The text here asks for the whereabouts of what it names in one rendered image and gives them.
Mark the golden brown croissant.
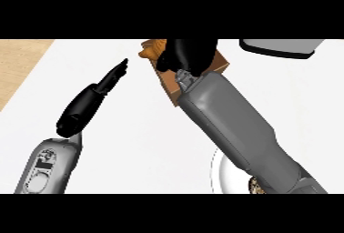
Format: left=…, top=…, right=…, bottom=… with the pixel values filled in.
left=137, top=38, right=170, bottom=60

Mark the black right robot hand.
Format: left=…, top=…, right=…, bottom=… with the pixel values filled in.
left=155, top=38, right=219, bottom=77

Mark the brown cardboard box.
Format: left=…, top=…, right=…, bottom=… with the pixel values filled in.
left=151, top=49, right=232, bottom=107

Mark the speckled brown pastry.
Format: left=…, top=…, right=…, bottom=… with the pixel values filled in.
left=247, top=177, right=266, bottom=195

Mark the white plate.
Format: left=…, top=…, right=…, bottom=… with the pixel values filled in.
left=210, top=148, right=256, bottom=195

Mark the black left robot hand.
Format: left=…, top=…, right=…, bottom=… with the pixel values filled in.
left=55, top=57, right=130, bottom=139

